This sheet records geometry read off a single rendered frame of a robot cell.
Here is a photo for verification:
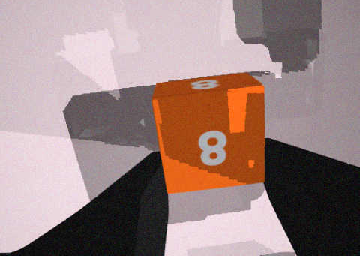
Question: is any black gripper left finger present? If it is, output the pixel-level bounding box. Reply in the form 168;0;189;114
0;152;168;256

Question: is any orange block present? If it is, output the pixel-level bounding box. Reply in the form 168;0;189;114
151;72;265;194

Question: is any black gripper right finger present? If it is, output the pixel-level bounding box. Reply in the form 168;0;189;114
263;138;360;256

